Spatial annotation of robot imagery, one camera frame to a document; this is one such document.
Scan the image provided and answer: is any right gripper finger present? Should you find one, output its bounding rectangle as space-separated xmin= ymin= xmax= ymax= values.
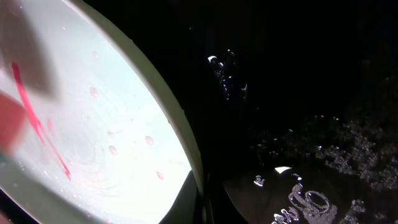
xmin=159 ymin=171 xmax=202 ymax=224

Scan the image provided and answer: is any light blue plate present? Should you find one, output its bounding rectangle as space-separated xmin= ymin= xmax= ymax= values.
xmin=1 ymin=0 xmax=203 ymax=223

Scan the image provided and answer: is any round black tray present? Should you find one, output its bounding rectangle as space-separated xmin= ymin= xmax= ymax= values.
xmin=83 ymin=0 xmax=398 ymax=224

